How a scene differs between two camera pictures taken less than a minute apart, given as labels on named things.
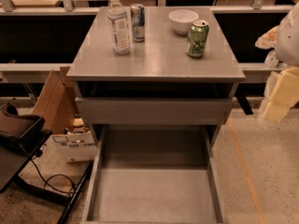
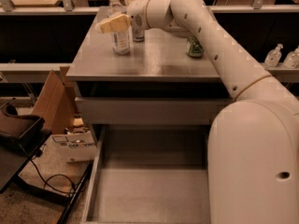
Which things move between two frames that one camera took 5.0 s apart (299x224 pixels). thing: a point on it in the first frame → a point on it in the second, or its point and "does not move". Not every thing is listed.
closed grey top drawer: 153,110 does not move
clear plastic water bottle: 120,23 does not move
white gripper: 289,41 → 136,12
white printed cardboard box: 73,147 does not move
